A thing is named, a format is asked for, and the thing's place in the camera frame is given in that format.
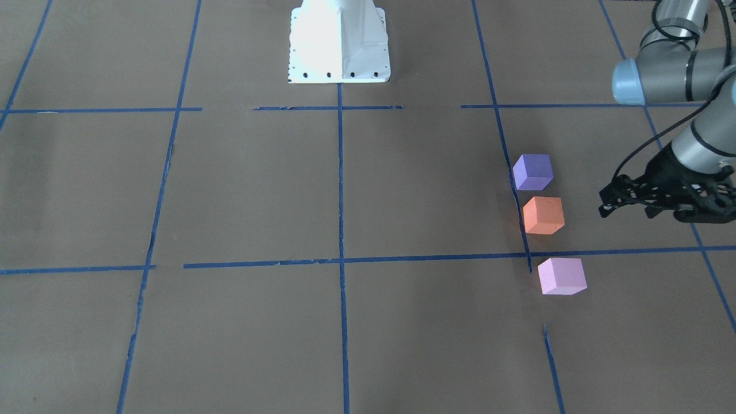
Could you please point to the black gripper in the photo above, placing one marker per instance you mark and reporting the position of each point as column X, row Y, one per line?
column 667, row 169

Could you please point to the orange foam cube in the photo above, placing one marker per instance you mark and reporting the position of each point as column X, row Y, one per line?
column 543, row 215

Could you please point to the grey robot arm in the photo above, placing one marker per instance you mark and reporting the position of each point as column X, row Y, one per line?
column 670, row 68

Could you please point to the light pink foam cube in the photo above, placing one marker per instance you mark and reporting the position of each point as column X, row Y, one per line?
column 563, row 276

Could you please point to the dark purple foam cube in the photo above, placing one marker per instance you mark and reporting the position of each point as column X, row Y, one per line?
column 533, row 172

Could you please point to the brown paper table cover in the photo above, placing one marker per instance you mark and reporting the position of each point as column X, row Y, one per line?
column 183, row 231

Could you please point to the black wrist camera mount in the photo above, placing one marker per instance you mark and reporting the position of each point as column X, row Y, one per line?
column 708, row 200

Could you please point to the white pedestal base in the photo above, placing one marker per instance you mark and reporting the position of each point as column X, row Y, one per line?
column 338, row 42

